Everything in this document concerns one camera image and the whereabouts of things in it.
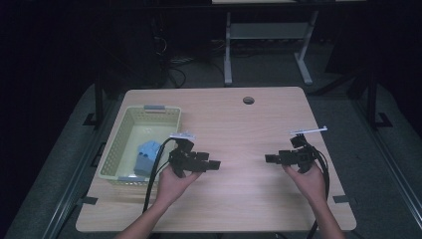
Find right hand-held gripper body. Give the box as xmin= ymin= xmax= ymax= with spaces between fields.
xmin=281 ymin=125 xmax=329 ymax=174

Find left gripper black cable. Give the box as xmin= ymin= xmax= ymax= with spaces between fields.
xmin=141 ymin=136 xmax=177 ymax=214

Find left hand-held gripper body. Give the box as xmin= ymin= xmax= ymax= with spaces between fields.
xmin=168 ymin=131 xmax=211 ymax=179

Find person's left hand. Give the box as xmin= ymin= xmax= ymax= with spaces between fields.
xmin=154 ymin=164 xmax=204 ymax=209

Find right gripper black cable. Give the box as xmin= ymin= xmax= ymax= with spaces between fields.
xmin=305 ymin=141 xmax=331 ymax=239

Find black tape strip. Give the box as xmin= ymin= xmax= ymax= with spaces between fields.
xmin=332 ymin=195 xmax=358 ymax=205
xmin=77 ymin=196 xmax=100 ymax=206

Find blue grey glove dark dots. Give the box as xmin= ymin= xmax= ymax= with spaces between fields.
xmin=133 ymin=142 xmax=157 ymax=177

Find aluminium floor rail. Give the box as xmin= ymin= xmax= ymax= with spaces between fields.
xmin=351 ymin=98 xmax=422 ymax=231
xmin=41 ymin=99 xmax=115 ymax=239

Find floor cables bundle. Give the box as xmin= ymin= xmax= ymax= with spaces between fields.
xmin=161 ymin=56 xmax=195 ymax=90

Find black stand post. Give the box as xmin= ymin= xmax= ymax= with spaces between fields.
xmin=365 ymin=68 xmax=393 ymax=131
xmin=83 ymin=74 xmax=106 ymax=129

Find pale yellow plastic basket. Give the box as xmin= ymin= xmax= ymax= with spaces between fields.
xmin=98 ymin=105 xmax=183 ymax=187

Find person's right hand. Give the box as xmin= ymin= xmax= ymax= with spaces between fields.
xmin=282 ymin=161 xmax=328 ymax=207

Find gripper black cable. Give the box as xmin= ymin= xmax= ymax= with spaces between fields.
xmin=305 ymin=141 xmax=331 ymax=239
xmin=141 ymin=136 xmax=177 ymax=214

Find white metal table frame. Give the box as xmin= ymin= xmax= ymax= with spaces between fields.
xmin=223 ymin=11 xmax=319 ymax=87

